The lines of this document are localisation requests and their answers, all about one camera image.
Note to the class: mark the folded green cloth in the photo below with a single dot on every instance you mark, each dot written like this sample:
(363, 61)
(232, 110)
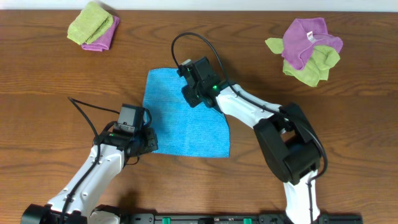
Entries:
(92, 22)

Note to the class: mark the blue microfiber cloth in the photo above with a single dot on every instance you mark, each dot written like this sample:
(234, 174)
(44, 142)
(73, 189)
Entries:
(182, 130)

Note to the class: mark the crumpled green cloth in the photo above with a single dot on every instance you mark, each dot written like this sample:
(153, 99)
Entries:
(317, 68)

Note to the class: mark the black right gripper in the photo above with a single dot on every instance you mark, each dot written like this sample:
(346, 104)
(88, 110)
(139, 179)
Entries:
(186, 93)

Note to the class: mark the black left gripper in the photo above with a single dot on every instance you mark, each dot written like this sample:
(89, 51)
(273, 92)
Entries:
(153, 144)

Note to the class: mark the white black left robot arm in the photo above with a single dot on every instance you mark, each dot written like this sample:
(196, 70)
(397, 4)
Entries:
(76, 203)

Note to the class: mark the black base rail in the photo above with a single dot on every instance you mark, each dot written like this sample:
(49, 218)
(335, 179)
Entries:
(270, 218)

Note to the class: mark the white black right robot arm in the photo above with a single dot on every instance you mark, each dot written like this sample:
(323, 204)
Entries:
(291, 149)

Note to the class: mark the crumpled purple cloth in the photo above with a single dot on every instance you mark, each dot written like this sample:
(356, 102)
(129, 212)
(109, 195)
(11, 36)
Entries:
(302, 36)

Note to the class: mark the folded purple cloth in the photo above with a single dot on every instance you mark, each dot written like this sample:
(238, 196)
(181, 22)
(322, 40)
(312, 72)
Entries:
(103, 42)

